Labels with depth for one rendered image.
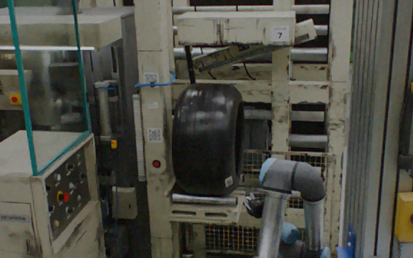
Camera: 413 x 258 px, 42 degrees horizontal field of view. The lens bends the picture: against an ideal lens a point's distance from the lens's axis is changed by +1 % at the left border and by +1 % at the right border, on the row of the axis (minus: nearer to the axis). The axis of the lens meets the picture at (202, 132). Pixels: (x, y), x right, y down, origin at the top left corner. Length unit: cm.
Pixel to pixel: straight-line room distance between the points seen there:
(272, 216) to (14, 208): 106
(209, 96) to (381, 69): 128
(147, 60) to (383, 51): 147
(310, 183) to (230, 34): 105
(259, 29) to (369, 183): 143
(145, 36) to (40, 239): 105
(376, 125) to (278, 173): 69
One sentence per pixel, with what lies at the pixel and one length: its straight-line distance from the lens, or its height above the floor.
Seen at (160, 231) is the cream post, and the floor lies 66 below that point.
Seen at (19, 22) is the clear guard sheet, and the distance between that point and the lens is 217.
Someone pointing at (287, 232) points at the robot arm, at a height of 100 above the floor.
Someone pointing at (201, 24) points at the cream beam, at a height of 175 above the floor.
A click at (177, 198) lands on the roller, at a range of 280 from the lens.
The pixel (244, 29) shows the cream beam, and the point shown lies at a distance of 282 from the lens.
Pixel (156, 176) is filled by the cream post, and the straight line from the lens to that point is 286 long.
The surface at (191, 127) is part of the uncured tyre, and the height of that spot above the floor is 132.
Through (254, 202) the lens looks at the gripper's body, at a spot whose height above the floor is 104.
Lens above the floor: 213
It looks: 19 degrees down
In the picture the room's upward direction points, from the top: 2 degrees counter-clockwise
